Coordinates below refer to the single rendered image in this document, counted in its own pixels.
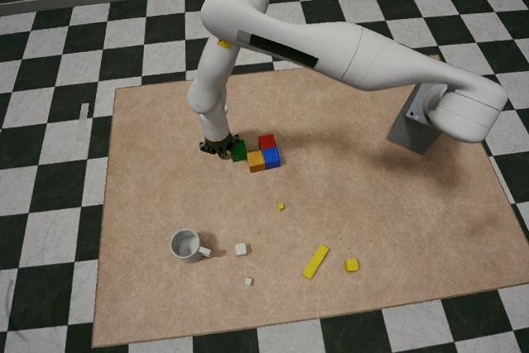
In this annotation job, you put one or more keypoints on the green wood-grain cube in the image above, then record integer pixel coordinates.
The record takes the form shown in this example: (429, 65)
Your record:
(239, 152)

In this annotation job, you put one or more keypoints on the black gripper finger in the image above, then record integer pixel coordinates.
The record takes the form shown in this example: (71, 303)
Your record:
(231, 146)
(211, 150)

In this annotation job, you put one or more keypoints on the yellow flat bar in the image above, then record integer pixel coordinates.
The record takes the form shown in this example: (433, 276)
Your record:
(315, 261)

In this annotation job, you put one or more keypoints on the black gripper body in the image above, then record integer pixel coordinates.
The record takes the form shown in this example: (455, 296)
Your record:
(226, 141)

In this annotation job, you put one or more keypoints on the small yellow block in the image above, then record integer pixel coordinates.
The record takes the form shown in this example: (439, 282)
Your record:
(351, 265)

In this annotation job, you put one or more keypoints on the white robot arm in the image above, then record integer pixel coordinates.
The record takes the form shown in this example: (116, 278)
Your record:
(345, 52)

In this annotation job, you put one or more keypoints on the blue wooden cube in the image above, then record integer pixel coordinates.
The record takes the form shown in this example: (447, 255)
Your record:
(271, 158)

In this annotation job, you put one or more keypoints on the grey mug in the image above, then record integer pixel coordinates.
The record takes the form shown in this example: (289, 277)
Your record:
(184, 242)

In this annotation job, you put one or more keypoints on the red cube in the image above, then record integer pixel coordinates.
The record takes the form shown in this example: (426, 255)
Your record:
(266, 142)

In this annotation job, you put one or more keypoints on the yellow wooden cube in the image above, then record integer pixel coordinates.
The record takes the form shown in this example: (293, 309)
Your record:
(257, 162)

